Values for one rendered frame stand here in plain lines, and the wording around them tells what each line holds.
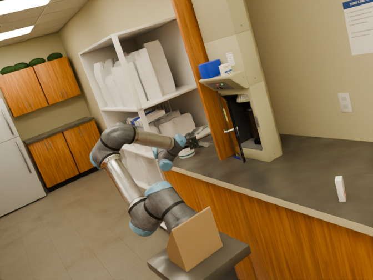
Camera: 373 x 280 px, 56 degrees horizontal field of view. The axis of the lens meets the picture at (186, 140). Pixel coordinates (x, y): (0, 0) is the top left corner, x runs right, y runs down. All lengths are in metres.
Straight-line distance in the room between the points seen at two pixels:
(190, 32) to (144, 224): 1.26
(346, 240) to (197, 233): 0.62
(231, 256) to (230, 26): 1.21
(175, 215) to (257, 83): 0.99
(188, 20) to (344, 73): 0.97
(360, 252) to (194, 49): 1.46
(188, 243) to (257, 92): 1.03
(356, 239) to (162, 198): 0.79
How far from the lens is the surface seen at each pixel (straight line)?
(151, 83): 3.14
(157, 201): 1.48
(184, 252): 1.42
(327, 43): 2.19
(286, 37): 2.37
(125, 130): 1.72
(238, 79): 2.01
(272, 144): 2.19
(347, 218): 1.53
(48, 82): 6.89
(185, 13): 2.31
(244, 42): 2.06
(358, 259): 1.67
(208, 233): 1.46
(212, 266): 1.43
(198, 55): 2.31
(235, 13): 2.05
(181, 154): 2.69
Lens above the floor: 1.76
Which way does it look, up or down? 15 degrees down
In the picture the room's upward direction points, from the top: 18 degrees counter-clockwise
